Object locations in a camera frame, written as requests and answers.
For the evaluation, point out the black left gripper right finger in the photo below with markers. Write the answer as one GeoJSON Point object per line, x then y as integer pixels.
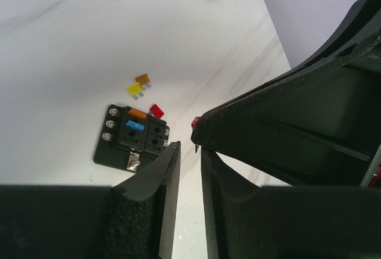
{"type": "Point", "coordinates": [243, 220]}

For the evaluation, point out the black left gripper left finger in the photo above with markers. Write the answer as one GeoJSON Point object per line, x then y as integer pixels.
{"type": "Point", "coordinates": [134, 219]}

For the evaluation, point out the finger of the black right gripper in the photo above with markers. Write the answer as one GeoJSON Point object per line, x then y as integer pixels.
{"type": "Point", "coordinates": [361, 24]}
{"type": "Point", "coordinates": [318, 124]}

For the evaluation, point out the black fuse box base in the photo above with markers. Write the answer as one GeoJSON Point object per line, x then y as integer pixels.
{"type": "Point", "coordinates": [125, 149]}

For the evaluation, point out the blue blade fuse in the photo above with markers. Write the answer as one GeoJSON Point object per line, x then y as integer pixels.
{"type": "Point", "coordinates": [135, 125]}

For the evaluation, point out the orange blade fuse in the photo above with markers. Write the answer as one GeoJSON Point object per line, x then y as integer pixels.
{"type": "Point", "coordinates": [144, 81]}
{"type": "Point", "coordinates": [137, 114]}

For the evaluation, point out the red blade fuse front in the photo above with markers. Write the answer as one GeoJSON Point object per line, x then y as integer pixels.
{"type": "Point", "coordinates": [194, 121]}

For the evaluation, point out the red blade fuse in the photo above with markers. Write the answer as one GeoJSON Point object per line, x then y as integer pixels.
{"type": "Point", "coordinates": [194, 121]}
{"type": "Point", "coordinates": [156, 111]}

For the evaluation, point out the red blade fuse near box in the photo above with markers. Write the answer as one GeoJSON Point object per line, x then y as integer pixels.
{"type": "Point", "coordinates": [156, 111]}

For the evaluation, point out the orange blade fuse by yellow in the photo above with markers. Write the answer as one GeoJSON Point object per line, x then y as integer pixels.
{"type": "Point", "coordinates": [144, 81]}

